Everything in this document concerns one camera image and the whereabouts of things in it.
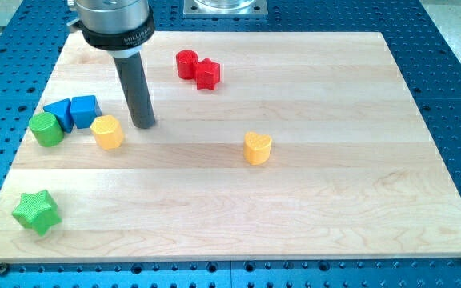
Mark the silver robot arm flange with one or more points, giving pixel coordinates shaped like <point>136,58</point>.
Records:
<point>120,27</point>

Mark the red star block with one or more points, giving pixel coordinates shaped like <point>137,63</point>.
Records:
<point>207,74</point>

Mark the yellow hexagon block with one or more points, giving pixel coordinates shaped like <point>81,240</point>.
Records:
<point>107,132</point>

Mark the green star block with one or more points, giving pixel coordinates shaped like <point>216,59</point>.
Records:
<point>38,212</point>

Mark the yellow heart block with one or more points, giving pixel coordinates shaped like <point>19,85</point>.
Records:
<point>256,147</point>

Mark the light wooden board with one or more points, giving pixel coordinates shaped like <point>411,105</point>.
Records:
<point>353,171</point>

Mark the red cylinder block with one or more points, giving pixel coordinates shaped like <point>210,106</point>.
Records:
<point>185,61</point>

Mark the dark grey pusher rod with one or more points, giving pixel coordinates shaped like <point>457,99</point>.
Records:
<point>134,85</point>

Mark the blue cube block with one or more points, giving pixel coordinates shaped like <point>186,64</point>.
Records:
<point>84,110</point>

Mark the blue triangle block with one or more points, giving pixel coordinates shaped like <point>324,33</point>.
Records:
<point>61,110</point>

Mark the green cylinder block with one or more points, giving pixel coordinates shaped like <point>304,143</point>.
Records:
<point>46,129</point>

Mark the left board stop bolt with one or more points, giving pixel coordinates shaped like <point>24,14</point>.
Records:
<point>4,269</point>

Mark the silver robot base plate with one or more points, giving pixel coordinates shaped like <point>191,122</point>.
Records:
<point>225,8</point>

